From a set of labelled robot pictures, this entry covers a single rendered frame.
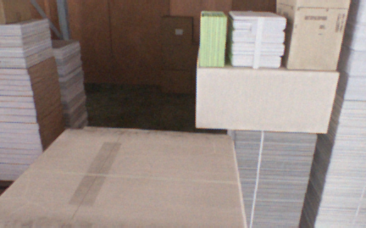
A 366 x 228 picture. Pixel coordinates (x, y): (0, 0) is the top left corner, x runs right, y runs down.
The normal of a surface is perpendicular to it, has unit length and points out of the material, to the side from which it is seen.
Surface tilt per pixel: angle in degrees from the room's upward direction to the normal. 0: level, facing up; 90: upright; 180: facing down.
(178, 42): 90
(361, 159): 90
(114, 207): 0
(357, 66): 90
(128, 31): 90
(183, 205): 0
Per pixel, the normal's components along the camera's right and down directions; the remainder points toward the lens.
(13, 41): -0.07, 0.42
